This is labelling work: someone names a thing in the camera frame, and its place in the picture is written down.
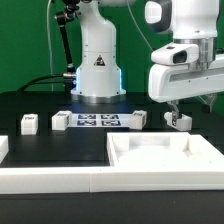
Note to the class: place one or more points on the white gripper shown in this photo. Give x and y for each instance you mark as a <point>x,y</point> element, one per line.
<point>170,83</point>

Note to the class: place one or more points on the white square table top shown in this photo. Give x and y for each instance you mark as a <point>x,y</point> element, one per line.
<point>162,149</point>

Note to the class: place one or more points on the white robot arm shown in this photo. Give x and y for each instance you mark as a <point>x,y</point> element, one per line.
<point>190,22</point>

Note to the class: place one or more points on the apriltag base marker sheet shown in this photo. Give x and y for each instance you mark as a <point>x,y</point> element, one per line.
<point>100,120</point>

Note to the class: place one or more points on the white left fence piece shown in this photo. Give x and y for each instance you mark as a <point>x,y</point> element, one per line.
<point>4,148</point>

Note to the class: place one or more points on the white front fence bar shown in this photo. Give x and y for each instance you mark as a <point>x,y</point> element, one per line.
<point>104,179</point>

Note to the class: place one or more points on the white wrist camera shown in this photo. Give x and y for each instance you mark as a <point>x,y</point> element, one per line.
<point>174,54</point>

